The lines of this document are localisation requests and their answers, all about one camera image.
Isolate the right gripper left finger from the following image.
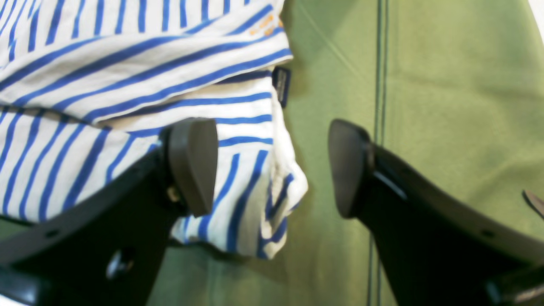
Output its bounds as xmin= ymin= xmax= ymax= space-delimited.
xmin=0 ymin=118 xmax=219 ymax=306

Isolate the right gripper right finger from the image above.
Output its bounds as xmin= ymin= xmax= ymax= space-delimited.
xmin=328 ymin=119 xmax=544 ymax=306

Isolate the blue white striped t-shirt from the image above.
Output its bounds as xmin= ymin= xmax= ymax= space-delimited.
xmin=0 ymin=0 xmax=308 ymax=259

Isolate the green table cloth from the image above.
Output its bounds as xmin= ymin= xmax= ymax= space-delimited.
xmin=0 ymin=0 xmax=544 ymax=306

